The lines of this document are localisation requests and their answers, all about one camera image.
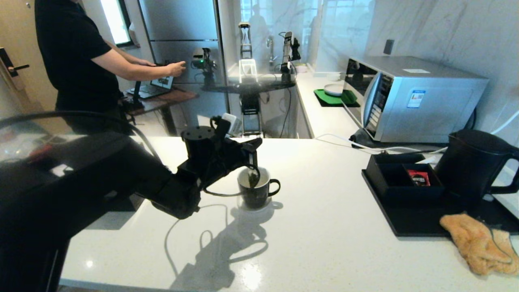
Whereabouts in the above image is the robot behind glass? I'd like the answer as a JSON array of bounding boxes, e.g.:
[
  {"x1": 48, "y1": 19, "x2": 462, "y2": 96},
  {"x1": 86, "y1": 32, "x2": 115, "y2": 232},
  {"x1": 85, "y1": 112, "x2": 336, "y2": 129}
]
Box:
[{"x1": 191, "y1": 22, "x2": 302, "y2": 138}]

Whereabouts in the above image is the silver refrigerator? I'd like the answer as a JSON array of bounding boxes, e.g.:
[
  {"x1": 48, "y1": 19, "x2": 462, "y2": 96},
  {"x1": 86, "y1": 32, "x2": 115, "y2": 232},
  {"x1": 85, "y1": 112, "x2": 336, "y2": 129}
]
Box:
[{"x1": 138, "y1": 0, "x2": 232, "y2": 138}]

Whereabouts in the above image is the red coffee sachet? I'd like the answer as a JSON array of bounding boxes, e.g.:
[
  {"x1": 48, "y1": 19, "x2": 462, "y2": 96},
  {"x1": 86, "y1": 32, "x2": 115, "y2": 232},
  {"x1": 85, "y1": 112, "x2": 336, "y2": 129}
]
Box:
[{"x1": 407, "y1": 170, "x2": 432, "y2": 188}]

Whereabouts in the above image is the bright window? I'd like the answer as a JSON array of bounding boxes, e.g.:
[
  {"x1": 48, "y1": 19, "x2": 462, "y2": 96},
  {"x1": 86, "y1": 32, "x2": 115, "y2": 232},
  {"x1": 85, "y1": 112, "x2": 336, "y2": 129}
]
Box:
[{"x1": 100, "y1": 0, "x2": 132, "y2": 49}]

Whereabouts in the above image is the silver microwave oven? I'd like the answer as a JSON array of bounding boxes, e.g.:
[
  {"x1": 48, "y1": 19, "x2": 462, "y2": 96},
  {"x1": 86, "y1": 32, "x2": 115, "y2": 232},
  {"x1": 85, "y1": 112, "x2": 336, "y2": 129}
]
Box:
[{"x1": 343, "y1": 56, "x2": 489, "y2": 144}]

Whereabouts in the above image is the black door handle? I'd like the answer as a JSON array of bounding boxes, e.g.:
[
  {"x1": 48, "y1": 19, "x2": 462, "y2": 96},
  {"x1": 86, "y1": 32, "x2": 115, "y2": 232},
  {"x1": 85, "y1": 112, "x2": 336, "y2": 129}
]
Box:
[{"x1": 0, "y1": 48, "x2": 31, "y2": 78}]

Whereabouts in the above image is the black ceramic mug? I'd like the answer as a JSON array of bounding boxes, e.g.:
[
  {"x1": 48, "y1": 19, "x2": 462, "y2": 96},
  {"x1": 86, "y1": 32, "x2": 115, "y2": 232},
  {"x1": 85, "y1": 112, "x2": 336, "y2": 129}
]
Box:
[{"x1": 238, "y1": 166, "x2": 281, "y2": 210}]

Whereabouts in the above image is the black electric kettle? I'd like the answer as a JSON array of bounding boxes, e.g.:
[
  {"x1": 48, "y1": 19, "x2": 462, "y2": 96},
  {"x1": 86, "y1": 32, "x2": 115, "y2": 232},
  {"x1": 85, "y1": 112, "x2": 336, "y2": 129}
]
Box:
[{"x1": 434, "y1": 130, "x2": 519, "y2": 207}]

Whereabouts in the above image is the wooden table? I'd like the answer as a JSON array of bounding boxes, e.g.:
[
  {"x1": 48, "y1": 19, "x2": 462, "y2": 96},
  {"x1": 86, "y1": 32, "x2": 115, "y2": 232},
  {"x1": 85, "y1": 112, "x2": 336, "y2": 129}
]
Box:
[{"x1": 129, "y1": 88, "x2": 199, "y2": 136}]

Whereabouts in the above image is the black organizer box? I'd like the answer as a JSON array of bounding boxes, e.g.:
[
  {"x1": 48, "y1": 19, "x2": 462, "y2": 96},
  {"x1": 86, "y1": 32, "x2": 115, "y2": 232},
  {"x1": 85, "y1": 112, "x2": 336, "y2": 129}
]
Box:
[{"x1": 366, "y1": 153, "x2": 445, "y2": 203}]

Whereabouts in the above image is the orange cloth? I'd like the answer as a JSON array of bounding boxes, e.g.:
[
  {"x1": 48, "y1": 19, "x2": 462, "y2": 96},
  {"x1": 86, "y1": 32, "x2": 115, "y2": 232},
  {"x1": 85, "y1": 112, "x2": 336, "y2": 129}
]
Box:
[{"x1": 440, "y1": 214, "x2": 519, "y2": 276}]

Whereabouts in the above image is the wooden door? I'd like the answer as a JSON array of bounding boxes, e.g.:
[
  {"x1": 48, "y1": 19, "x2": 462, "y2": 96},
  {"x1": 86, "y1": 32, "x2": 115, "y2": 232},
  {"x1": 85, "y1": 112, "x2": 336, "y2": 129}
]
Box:
[{"x1": 0, "y1": 0, "x2": 61, "y2": 134}]

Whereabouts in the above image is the black serving tray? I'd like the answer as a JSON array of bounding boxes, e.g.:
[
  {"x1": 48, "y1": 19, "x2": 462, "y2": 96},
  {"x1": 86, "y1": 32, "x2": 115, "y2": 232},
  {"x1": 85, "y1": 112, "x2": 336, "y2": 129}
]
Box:
[{"x1": 361, "y1": 154, "x2": 519, "y2": 238}]

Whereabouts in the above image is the open laptop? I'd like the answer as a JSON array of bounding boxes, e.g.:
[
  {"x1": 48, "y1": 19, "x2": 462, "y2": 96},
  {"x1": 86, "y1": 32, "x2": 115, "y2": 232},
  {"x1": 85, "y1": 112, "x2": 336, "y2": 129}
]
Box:
[{"x1": 128, "y1": 77, "x2": 175, "y2": 99}]

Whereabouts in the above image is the person in black shirt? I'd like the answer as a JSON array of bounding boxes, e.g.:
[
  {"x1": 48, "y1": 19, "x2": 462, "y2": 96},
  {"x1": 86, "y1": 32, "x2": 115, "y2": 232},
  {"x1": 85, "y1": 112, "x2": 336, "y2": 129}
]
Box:
[{"x1": 34, "y1": 0, "x2": 187, "y2": 134}]

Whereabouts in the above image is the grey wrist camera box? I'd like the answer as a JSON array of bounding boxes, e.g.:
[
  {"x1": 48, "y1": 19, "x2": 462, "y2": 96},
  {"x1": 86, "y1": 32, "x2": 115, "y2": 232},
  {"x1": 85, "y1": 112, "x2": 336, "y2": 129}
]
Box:
[{"x1": 221, "y1": 113, "x2": 243, "y2": 136}]

